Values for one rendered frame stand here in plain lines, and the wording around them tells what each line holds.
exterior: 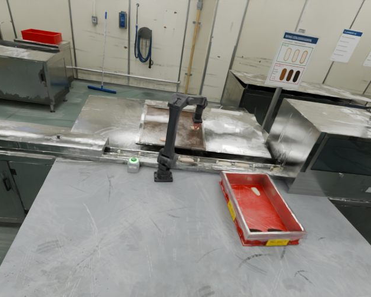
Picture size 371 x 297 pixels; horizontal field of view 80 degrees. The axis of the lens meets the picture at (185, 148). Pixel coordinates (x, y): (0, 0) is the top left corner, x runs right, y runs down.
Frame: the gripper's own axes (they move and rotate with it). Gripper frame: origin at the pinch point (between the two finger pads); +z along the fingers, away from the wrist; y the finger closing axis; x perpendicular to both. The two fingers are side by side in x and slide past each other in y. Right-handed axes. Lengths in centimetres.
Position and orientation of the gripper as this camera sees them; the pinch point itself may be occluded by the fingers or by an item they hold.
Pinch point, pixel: (195, 126)
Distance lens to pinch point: 177.6
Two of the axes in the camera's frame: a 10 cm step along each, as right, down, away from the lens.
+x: -9.8, -0.4, -2.0
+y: -1.2, -6.8, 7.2
